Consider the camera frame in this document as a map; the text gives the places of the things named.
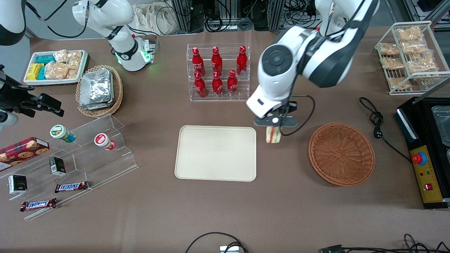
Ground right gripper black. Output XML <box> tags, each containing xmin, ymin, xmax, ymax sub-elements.
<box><xmin>0</xmin><ymin>80</ymin><xmax>65</xmax><ymax>118</ymax></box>

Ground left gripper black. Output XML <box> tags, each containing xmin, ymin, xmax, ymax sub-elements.
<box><xmin>279</xmin><ymin>101</ymin><xmax>298</xmax><ymax>137</ymax></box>

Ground triangular sandwich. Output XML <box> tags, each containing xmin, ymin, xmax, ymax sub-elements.
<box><xmin>266</xmin><ymin>126</ymin><xmax>282</xmax><ymax>144</ymax></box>

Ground white rectangular snack tray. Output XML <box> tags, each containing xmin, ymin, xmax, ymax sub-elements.
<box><xmin>24</xmin><ymin>50</ymin><xmax>88</xmax><ymax>86</ymax></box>

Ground brown wicker basket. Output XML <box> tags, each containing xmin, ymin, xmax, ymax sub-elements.
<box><xmin>308</xmin><ymin>123</ymin><xmax>375</xmax><ymax>187</ymax></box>

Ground beige plastic tray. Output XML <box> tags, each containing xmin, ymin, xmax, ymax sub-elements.
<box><xmin>175</xmin><ymin>125</ymin><xmax>257</xmax><ymax>182</ymax></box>

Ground light tan wicker basket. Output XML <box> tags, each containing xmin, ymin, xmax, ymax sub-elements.
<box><xmin>76</xmin><ymin>65</ymin><xmax>123</xmax><ymax>118</ymax></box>

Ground green lid white cup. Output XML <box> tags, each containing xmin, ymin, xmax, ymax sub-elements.
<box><xmin>50</xmin><ymin>124</ymin><xmax>76</xmax><ymax>143</ymax></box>

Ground yellow snack pack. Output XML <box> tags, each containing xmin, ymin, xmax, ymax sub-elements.
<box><xmin>27</xmin><ymin>63</ymin><xmax>44</xmax><ymax>80</ymax></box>

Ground red tartan cookie box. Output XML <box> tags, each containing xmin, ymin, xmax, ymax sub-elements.
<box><xmin>0</xmin><ymin>137</ymin><xmax>50</xmax><ymax>171</ymax></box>

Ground silver foil packets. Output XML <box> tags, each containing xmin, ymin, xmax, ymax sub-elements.
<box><xmin>79</xmin><ymin>69</ymin><xmax>115</xmax><ymax>110</ymax></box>

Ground clear acrylic bottle rack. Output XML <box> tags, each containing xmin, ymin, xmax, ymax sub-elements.
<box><xmin>187</xmin><ymin>43</ymin><xmax>251</xmax><ymax>102</ymax></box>

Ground red cola bottle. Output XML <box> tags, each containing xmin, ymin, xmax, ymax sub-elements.
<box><xmin>211</xmin><ymin>46</ymin><xmax>223</xmax><ymax>75</ymax></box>
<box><xmin>212</xmin><ymin>71</ymin><xmax>224</xmax><ymax>97</ymax></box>
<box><xmin>192</xmin><ymin>47</ymin><xmax>205</xmax><ymax>76</ymax></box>
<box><xmin>194</xmin><ymin>72</ymin><xmax>207</xmax><ymax>98</ymax></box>
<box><xmin>236</xmin><ymin>46</ymin><xmax>248</xmax><ymax>76</ymax></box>
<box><xmin>227</xmin><ymin>70</ymin><xmax>238</xmax><ymax>96</ymax></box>

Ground red lid white cup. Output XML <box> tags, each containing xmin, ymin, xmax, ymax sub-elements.
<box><xmin>94</xmin><ymin>133</ymin><xmax>116</xmax><ymax>151</ymax></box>

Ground clear acrylic step display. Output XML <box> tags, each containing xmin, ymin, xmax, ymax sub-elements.
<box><xmin>0</xmin><ymin>114</ymin><xmax>139</xmax><ymax>221</ymax></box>

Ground small black and white carton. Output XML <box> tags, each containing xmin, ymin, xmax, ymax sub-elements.
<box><xmin>8</xmin><ymin>174</ymin><xmax>28</xmax><ymax>195</ymax></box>

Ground Snickers chocolate bar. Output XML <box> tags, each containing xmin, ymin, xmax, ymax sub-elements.
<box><xmin>20</xmin><ymin>198</ymin><xmax>57</xmax><ymax>212</ymax></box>
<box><xmin>54</xmin><ymin>181</ymin><xmax>89</xmax><ymax>193</ymax></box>

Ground bagged bread snack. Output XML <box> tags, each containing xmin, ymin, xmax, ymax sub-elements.
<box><xmin>381</xmin><ymin>57</ymin><xmax>405</xmax><ymax>70</ymax></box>
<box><xmin>379</xmin><ymin>43</ymin><xmax>400</xmax><ymax>56</ymax></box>
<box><xmin>396</xmin><ymin>27</ymin><xmax>422</xmax><ymax>43</ymax></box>
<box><xmin>406</xmin><ymin>49</ymin><xmax>437</xmax><ymax>73</ymax></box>
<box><xmin>388</xmin><ymin>77</ymin><xmax>412</xmax><ymax>90</ymax></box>

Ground beige cloth bag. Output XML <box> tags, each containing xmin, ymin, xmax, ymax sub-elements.
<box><xmin>133</xmin><ymin>3</ymin><xmax>180</xmax><ymax>35</ymax></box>

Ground black control box yellow panel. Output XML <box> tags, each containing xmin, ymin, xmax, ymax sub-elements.
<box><xmin>394</xmin><ymin>97</ymin><xmax>450</xmax><ymax>210</ymax></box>

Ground clear plastic container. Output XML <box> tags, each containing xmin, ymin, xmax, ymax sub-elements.
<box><xmin>432</xmin><ymin>105</ymin><xmax>450</xmax><ymax>148</ymax></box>

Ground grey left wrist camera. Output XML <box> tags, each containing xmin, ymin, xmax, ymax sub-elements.
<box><xmin>254</xmin><ymin>115</ymin><xmax>298</xmax><ymax>128</ymax></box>

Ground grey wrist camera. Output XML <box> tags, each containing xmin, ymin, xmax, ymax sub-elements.
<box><xmin>254</xmin><ymin>115</ymin><xmax>298</xmax><ymax>128</ymax></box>
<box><xmin>0</xmin><ymin>111</ymin><xmax>19</xmax><ymax>132</ymax></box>

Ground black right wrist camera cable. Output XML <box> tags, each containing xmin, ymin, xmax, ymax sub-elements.
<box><xmin>0</xmin><ymin>65</ymin><xmax>34</xmax><ymax>92</ymax></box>

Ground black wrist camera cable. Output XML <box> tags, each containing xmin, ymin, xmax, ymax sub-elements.
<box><xmin>281</xmin><ymin>95</ymin><xmax>316</xmax><ymax>137</ymax></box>
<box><xmin>0</xmin><ymin>65</ymin><xmax>34</xmax><ymax>92</ymax></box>

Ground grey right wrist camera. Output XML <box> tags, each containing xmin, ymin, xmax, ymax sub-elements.
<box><xmin>0</xmin><ymin>111</ymin><xmax>19</xmax><ymax>132</ymax></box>

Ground black left wrist camera cable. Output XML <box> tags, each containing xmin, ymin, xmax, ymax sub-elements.
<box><xmin>281</xmin><ymin>95</ymin><xmax>316</xmax><ymax>137</ymax></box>

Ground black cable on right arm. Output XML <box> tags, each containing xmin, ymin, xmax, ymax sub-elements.
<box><xmin>26</xmin><ymin>0</ymin><xmax>88</xmax><ymax>39</ymax></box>

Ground black power cable with plug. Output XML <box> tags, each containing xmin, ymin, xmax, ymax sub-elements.
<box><xmin>359</xmin><ymin>97</ymin><xmax>412</xmax><ymax>164</ymax></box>

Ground metal equipment rack with cables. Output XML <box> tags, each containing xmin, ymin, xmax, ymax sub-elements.
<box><xmin>171</xmin><ymin>0</ymin><xmax>317</xmax><ymax>33</ymax></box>

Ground black looped cable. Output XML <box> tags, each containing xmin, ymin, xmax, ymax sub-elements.
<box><xmin>185</xmin><ymin>232</ymin><xmax>249</xmax><ymax>253</ymax></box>

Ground black cable bundle with connector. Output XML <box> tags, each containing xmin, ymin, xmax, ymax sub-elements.
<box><xmin>320</xmin><ymin>234</ymin><xmax>450</xmax><ymax>253</ymax></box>

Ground white wire rack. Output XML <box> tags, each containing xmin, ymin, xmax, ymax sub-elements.
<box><xmin>375</xmin><ymin>21</ymin><xmax>450</xmax><ymax>96</ymax></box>

